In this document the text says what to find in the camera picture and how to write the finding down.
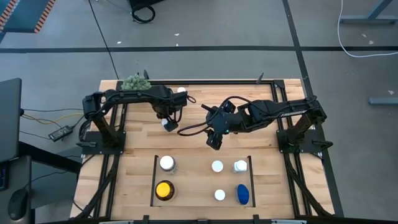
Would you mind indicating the black desk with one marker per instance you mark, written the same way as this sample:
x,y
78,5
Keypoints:
x,y
15,174

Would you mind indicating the black computer mouse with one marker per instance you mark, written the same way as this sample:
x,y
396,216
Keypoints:
x,y
18,203

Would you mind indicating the black power adapter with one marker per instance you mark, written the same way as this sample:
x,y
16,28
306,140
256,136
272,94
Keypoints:
x,y
60,132

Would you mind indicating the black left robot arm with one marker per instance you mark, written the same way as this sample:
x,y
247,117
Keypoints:
x,y
130,95

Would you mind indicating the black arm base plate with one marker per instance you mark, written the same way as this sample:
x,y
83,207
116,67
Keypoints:
x,y
311,147
102,148

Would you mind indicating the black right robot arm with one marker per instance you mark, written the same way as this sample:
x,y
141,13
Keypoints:
x,y
280,109

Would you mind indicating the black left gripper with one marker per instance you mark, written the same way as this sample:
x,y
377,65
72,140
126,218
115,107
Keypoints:
x,y
169,104

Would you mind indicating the black metal table frame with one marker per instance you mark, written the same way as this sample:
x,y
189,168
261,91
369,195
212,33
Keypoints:
x,y
211,82

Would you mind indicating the large white supplement bottle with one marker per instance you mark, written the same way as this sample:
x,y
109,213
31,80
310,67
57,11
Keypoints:
x,y
167,163

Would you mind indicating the pink bottle with white lid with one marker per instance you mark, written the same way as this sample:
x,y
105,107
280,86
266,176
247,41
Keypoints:
x,y
219,194

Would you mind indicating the green plant in white pot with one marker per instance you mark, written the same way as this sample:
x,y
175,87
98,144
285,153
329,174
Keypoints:
x,y
136,82

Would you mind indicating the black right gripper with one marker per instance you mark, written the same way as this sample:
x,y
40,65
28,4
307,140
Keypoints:
x,y
222,123

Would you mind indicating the dark grey monitor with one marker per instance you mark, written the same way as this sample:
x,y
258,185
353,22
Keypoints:
x,y
9,118

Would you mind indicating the fish oil bottle yellow lid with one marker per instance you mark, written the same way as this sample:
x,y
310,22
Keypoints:
x,y
164,190

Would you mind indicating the hazard-striped grey platform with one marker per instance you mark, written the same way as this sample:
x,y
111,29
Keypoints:
x,y
25,15

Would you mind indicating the small orange bottle white lid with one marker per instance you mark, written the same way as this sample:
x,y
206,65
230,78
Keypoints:
x,y
217,166

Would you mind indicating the grey metal stand foot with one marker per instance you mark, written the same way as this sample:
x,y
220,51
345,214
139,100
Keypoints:
x,y
384,101
367,19

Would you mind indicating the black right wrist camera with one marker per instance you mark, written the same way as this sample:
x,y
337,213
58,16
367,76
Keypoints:
x,y
229,106

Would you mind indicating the blue oval bottle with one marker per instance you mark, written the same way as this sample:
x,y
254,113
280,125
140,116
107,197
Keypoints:
x,y
242,194

